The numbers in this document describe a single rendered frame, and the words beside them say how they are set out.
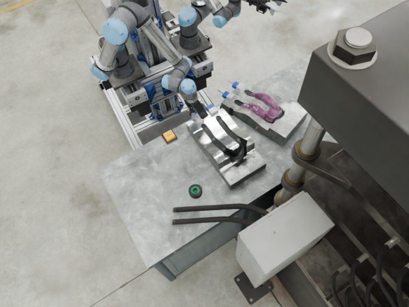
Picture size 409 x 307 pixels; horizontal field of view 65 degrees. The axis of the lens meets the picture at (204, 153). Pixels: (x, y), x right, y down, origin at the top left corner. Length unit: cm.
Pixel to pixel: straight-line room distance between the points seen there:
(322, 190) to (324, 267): 56
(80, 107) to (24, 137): 61
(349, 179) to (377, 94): 47
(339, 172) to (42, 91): 328
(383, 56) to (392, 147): 22
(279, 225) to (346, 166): 31
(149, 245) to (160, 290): 82
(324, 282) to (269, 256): 77
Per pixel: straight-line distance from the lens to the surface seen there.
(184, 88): 170
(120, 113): 306
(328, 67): 83
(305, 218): 119
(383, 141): 82
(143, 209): 194
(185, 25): 215
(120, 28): 162
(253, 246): 114
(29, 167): 340
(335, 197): 145
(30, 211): 319
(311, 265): 187
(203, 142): 198
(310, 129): 109
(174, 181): 197
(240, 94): 222
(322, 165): 121
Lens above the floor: 258
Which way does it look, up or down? 61 degrees down
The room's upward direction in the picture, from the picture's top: 7 degrees counter-clockwise
